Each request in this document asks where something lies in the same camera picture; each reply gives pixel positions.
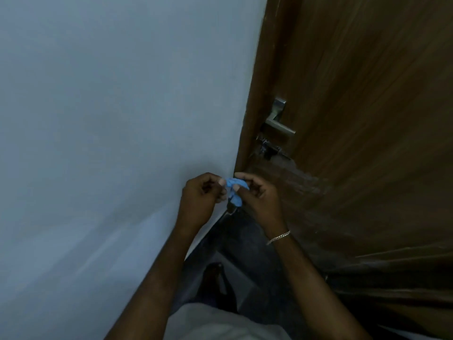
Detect black door latch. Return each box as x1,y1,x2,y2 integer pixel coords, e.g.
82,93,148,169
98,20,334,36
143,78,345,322
257,137,293,162

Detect brown wooden door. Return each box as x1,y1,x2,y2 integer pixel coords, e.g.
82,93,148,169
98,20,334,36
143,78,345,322
244,0,453,273

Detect silver chain bracelet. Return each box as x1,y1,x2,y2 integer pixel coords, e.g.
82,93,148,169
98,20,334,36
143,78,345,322
265,229,292,246

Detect person's right hand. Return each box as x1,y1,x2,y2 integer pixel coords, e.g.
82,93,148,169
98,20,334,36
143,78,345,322
232,171,288,239

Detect person's left hand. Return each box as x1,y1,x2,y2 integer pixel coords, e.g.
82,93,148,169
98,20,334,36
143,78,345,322
176,172,228,238

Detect person's left forearm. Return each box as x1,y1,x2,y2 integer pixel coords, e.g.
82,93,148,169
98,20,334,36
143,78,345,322
104,228,206,340

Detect blue wipe cloth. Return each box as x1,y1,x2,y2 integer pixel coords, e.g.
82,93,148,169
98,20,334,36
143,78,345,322
224,177,250,208

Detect person's right forearm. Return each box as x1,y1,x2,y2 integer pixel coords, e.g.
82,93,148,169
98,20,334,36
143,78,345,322
272,235,372,340

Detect silver door handle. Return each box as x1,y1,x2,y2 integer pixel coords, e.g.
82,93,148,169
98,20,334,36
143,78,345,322
264,97,296,136

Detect white printed t-shirt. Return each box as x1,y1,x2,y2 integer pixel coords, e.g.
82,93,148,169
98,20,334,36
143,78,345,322
162,302,293,340

